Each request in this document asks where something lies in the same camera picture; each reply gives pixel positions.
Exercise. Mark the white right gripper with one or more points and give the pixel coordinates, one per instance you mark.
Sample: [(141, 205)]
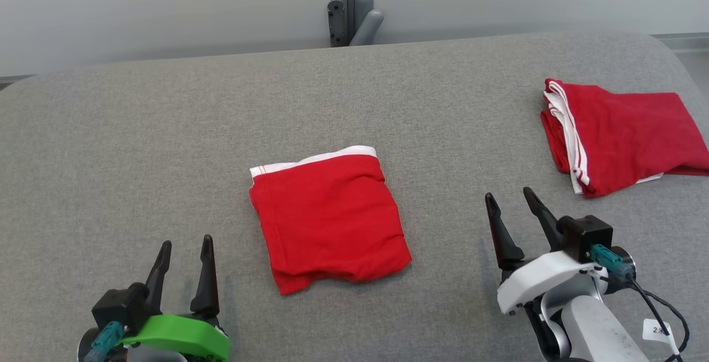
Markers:
[(537, 282)]

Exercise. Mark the red garment white band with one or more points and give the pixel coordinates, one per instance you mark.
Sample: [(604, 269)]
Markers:
[(329, 218)]

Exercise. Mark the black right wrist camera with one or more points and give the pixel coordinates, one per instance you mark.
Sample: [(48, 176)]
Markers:
[(587, 234)]

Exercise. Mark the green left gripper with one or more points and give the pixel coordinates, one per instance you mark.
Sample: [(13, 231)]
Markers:
[(177, 337)]

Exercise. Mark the red shirt white striped sleeves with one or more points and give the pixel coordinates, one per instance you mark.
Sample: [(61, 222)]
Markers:
[(626, 135)]

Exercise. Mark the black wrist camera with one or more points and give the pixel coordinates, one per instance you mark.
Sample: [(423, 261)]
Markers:
[(119, 306), (587, 234)]

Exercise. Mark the grey rounded tube bracket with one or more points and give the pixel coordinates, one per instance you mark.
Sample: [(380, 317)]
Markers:
[(366, 21)]

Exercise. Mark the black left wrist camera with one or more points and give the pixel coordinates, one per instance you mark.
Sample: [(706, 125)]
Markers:
[(119, 306)]

